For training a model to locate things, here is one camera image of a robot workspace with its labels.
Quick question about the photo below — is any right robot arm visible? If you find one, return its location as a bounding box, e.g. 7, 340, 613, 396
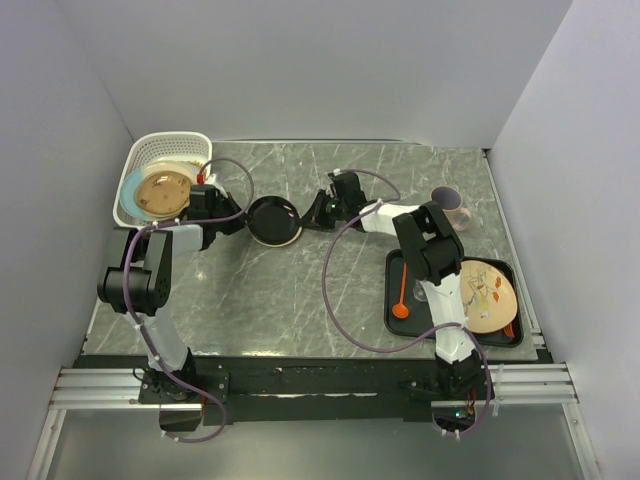
303, 169, 484, 398

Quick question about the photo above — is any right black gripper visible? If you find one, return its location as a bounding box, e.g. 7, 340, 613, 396
298, 191, 348, 232

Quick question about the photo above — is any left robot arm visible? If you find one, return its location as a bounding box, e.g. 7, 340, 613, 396
97, 184, 248, 402

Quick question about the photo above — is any clear plastic cup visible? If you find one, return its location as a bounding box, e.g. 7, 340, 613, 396
412, 281, 427, 302

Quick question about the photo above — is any glossy black round plate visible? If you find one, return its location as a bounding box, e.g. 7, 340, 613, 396
248, 196, 303, 241

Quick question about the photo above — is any cream plate with blue leaves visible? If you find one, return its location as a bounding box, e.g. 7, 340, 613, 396
116, 168, 151, 224

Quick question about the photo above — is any cream plate with black patch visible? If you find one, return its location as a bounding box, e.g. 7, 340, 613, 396
252, 228, 304, 248

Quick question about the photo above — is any tan oval plate on tray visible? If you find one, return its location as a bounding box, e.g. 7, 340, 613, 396
460, 259, 518, 334

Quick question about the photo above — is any orange plastic spoon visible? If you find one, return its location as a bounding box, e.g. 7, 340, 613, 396
392, 264, 410, 320

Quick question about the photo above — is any aluminium rail frame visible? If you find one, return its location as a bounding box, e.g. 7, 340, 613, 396
27, 324, 601, 480

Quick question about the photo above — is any black plastic tray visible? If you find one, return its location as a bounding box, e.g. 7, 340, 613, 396
383, 249, 524, 348

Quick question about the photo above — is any white perforated plastic bin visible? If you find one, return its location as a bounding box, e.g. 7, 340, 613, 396
112, 131, 213, 227

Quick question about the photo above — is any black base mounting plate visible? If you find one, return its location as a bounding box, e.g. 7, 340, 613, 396
138, 352, 496, 426

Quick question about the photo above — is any pink mug purple inside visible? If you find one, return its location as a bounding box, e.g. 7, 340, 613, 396
430, 186, 472, 231

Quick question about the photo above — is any yellow round plate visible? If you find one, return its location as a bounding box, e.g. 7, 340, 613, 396
141, 160, 199, 184

